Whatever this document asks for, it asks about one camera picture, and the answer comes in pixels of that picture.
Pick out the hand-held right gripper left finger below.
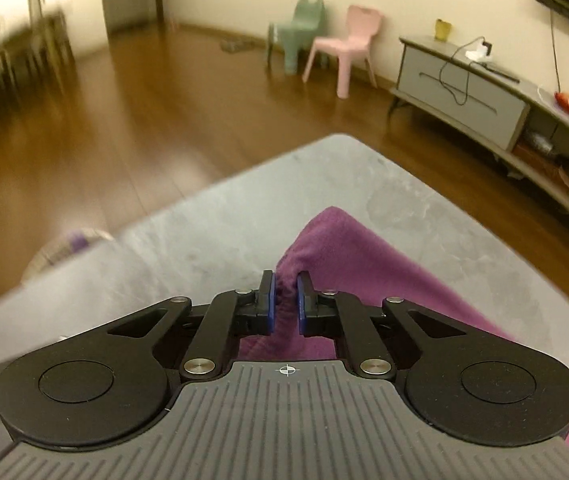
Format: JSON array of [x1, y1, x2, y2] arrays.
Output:
[[107, 270, 276, 378]]

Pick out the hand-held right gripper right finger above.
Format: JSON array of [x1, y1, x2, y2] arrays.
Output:
[[297, 271, 463, 378]]

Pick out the purple pants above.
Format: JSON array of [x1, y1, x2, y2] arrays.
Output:
[[237, 206, 569, 463]]

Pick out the long grey television cabinet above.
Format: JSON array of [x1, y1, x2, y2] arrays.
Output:
[[389, 35, 569, 246]]

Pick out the pink plastic chair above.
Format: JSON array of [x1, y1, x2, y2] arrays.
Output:
[[302, 5, 383, 99]]

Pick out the green plastic chair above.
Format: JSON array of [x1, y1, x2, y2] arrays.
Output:
[[267, 0, 326, 76]]

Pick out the metal dish on shelf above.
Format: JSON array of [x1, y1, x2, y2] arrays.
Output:
[[525, 130, 555, 153]]

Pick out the black remote control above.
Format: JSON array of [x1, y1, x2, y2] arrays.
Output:
[[485, 62, 520, 82]]

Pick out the white power strip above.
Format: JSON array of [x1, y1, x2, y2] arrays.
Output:
[[465, 42, 494, 61]]

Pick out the wooden dining chair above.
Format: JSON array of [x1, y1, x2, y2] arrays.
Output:
[[27, 0, 75, 81]]

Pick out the black charger cable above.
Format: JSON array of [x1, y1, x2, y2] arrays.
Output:
[[439, 37, 485, 106]]

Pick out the black television cable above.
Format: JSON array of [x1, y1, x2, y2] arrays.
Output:
[[549, 7, 563, 93]]

